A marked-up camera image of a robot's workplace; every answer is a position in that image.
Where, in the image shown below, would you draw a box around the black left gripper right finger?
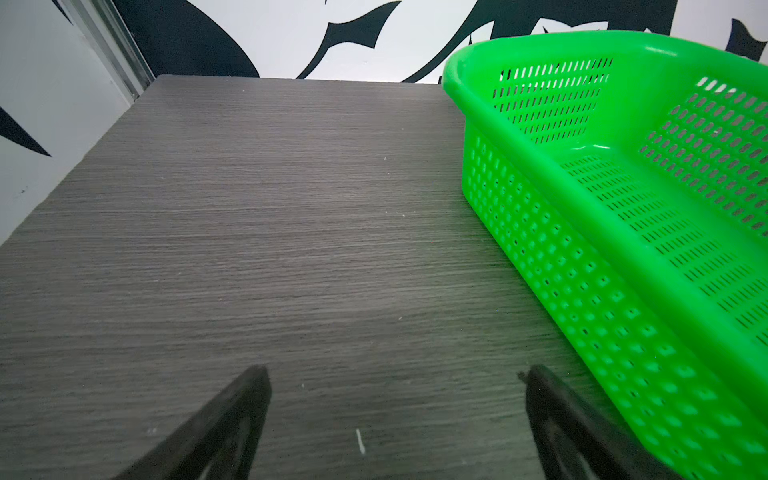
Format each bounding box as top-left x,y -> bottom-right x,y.
518,365 -> 681,479

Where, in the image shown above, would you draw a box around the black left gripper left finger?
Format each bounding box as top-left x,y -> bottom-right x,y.
116,365 -> 272,479

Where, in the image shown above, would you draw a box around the green plastic basket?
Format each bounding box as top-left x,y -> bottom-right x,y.
442,30 -> 767,479

